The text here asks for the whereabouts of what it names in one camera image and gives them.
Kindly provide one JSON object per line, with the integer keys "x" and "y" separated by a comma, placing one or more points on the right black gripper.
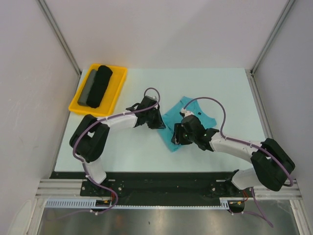
{"x": 177, "y": 138}

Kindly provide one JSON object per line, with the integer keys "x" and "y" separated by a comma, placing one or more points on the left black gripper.
{"x": 159, "y": 124}

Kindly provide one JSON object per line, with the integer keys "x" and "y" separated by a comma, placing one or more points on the turquoise t-shirt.
{"x": 172, "y": 117}

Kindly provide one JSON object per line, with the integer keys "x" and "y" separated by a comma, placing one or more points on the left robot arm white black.
{"x": 89, "y": 138}

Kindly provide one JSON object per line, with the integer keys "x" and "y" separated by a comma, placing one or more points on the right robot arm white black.
{"x": 271, "y": 164}

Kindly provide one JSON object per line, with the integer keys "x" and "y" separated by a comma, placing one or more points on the yellow plastic tray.
{"x": 111, "y": 95}

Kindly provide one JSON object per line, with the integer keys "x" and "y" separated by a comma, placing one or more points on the rolled black t-shirt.
{"x": 99, "y": 86}

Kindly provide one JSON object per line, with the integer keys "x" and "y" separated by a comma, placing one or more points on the rolled grey t-shirt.
{"x": 82, "y": 101}

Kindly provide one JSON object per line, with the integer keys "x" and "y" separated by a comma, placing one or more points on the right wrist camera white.
{"x": 184, "y": 113}

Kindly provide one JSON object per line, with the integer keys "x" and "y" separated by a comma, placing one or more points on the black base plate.
{"x": 161, "y": 189}

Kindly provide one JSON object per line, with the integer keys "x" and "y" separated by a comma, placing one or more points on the right aluminium frame post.
{"x": 273, "y": 34}

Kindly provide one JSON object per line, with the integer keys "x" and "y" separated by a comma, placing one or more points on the aluminium frame post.
{"x": 47, "y": 13}
{"x": 273, "y": 34}

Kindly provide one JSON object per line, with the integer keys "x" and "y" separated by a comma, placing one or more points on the grey slotted cable duct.
{"x": 103, "y": 204}

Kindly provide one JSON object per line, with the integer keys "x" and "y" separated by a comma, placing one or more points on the left aluminium frame post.
{"x": 47, "y": 13}

